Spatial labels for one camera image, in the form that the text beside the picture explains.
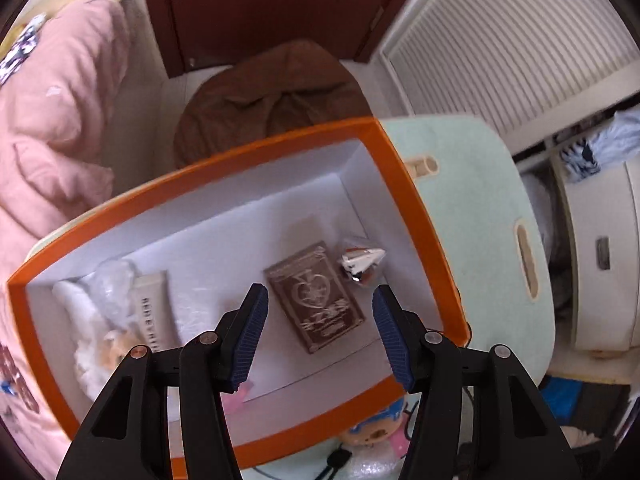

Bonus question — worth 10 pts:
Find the white fluffy cloth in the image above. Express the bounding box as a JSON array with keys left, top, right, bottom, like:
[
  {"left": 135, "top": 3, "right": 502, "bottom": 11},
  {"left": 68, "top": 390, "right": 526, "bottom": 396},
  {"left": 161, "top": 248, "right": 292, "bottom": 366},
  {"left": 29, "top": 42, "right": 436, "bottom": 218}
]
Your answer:
[{"left": 52, "top": 281, "right": 114, "bottom": 401}]

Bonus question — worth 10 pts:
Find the white cream tube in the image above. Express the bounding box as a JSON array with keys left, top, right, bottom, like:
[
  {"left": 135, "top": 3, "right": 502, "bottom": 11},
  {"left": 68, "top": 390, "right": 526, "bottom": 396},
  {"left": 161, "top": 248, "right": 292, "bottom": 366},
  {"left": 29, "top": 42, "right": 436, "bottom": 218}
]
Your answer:
[{"left": 130, "top": 272, "right": 180, "bottom": 352}]

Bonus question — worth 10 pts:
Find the brown playing card box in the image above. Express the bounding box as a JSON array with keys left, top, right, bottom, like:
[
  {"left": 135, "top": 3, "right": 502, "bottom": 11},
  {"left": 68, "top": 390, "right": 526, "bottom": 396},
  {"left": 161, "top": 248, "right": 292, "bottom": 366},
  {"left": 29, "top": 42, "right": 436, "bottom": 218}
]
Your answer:
[{"left": 265, "top": 242, "right": 366, "bottom": 354}]

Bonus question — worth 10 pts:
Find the small doll figure keychain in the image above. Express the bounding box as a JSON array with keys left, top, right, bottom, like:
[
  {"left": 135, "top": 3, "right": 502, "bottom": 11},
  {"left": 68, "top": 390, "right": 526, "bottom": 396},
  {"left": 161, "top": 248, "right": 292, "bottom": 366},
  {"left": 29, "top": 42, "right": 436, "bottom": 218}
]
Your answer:
[{"left": 98, "top": 330, "right": 140, "bottom": 372}]

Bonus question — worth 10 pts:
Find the brown bear plush keychain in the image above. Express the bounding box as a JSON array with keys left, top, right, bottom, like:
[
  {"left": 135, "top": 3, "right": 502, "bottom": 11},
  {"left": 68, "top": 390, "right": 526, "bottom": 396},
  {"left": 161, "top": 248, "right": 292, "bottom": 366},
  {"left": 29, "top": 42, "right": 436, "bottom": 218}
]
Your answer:
[{"left": 338, "top": 396, "right": 406, "bottom": 446}]

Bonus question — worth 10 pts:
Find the pink heart shaped box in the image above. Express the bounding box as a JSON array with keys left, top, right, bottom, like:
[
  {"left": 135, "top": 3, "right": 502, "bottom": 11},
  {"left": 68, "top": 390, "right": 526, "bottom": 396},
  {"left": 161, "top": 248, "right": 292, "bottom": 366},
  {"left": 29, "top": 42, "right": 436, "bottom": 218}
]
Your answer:
[{"left": 220, "top": 380, "right": 253, "bottom": 415}]

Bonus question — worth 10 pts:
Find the mint green lap table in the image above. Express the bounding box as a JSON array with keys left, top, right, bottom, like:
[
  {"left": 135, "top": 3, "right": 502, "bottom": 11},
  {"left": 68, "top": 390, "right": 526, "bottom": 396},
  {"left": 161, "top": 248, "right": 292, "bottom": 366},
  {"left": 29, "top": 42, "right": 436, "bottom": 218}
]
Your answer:
[{"left": 24, "top": 115, "right": 558, "bottom": 480}]

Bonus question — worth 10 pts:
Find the white drawer cabinet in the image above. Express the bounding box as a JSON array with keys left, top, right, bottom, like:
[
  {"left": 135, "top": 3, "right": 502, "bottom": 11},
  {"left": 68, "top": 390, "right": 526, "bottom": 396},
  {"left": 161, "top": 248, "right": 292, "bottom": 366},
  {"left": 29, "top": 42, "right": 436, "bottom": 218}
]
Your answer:
[{"left": 551, "top": 154, "right": 639, "bottom": 352}]

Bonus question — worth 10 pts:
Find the orange cardboard box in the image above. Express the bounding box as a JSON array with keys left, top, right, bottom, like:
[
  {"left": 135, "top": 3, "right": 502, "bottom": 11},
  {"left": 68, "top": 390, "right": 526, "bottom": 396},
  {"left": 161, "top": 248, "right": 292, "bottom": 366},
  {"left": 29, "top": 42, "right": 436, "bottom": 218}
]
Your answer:
[{"left": 8, "top": 118, "right": 470, "bottom": 468}]

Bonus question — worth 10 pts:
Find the pink bed quilt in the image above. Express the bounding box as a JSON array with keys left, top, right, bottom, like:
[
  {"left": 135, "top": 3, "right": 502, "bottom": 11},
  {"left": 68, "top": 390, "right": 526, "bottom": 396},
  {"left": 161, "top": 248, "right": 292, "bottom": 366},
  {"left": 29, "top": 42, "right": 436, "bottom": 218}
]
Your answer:
[{"left": 0, "top": 0, "right": 132, "bottom": 476}]

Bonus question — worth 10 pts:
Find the brown coat on floor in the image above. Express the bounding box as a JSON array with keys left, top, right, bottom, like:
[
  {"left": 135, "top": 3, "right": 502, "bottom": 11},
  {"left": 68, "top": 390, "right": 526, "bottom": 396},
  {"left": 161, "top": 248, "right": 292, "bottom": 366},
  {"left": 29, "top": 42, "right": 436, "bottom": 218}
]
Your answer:
[{"left": 174, "top": 40, "right": 372, "bottom": 169}]

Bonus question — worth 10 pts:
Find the dark red wooden door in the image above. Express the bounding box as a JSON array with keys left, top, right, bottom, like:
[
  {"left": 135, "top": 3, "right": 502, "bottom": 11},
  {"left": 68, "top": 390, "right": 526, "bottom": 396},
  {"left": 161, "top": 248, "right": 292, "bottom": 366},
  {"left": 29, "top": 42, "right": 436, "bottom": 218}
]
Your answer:
[{"left": 145, "top": 0, "right": 408, "bottom": 77}]

